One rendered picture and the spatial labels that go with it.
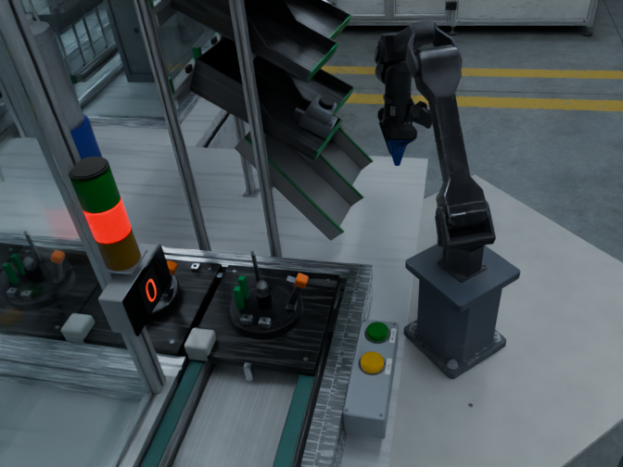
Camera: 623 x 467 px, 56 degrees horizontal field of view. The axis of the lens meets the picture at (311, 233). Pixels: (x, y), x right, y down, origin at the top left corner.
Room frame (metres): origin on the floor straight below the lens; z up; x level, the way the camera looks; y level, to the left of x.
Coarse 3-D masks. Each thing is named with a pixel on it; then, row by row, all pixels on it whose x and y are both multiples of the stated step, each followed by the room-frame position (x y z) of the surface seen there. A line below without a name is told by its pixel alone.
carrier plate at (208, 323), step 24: (312, 288) 0.83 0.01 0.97; (336, 288) 0.82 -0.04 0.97; (216, 312) 0.79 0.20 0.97; (312, 312) 0.76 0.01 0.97; (216, 336) 0.73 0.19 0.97; (240, 336) 0.72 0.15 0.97; (288, 336) 0.71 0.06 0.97; (312, 336) 0.71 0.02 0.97; (216, 360) 0.68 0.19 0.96; (240, 360) 0.67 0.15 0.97; (264, 360) 0.66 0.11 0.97; (288, 360) 0.66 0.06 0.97; (312, 360) 0.65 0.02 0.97
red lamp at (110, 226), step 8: (120, 200) 0.63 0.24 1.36; (112, 208) 0.62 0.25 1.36; (120, 208) 0.62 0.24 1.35; (88, 216) 0.61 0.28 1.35; (96, 216) 0.61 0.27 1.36; (104, 216) 0.61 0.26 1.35; (112, 216) 0.61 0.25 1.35; (120, 216) 0.62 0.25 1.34; (96, 224) 0.61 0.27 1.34; (104, 224) 0.61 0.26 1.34; (112, 224) 0.61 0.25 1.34; (120, 224) 0.62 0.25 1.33; (128, 224) 0.63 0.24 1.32; (96, 232) 0.61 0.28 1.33; (104, 232) 0.61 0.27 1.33; (112, 232) 0.61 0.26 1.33; (120, 232) 0.61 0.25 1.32; (128, 232) 0.62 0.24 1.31; (96, 240) 0.61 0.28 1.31; (104, 240) 0.61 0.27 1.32; (112, 240) 0.61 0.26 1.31
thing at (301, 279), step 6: (288, 276) 0.77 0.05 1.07; (300, 276) 0.76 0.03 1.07; (306, 276) 0.76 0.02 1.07; (288, 282) 0.76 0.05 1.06; (294, 282) 0.76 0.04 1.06; (300, 282) 0.75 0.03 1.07; (306, 282) 0.75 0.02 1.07; (294, 288) 0.76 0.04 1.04; (300, 288) 0.75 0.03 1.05; (294, 294) 0.76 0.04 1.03; (294, 300) 0.76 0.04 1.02
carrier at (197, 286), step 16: (176, 272) 0.92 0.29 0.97; (192, 272) 0.91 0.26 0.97; (208, 272) 0.91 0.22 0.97; (176, 288) 0.85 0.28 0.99; (192, 288) 0.87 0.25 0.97; (208, 288) 0.86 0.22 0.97; (160, 304) 0.81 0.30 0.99; (176, 304) 0.83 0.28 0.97; (192, 304) 0.82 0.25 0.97; (160, 320) 0.79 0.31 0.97; (176, 320) 0.78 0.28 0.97; (192, 320) 0.78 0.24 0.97; (160, 336) 0.74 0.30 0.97; (176, 336) 0.74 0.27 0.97; (160, 352) 0.71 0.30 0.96; (176, 352) 0.70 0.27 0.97
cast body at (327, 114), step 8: (320, 96) 1.06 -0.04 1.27; (328, 96) 1.05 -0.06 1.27; (312, 104) 1.03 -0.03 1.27; (320, 104) 1.03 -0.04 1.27; (328, 104) 1.02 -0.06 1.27; (336, 104) 1.05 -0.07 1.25; (296, 112) 1.06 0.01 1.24; (304, 112) 1.04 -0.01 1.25; (312, 112) 1.02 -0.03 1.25; (320, 112) 1.02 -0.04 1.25; (328, 112) 1.01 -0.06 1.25; (304, 120) 1.03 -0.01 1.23; (312, 120) 1.03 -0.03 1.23; (320, 120) 1.02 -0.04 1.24; (328, 120) 1.02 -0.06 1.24; (336, 120) 1.04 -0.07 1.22; (304, 128) 1.03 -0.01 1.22; (312, 128) 1.03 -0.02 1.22; (320, 128) 1.02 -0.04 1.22; (328, 128) 1.01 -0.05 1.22; (320, 136) 1.02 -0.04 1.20
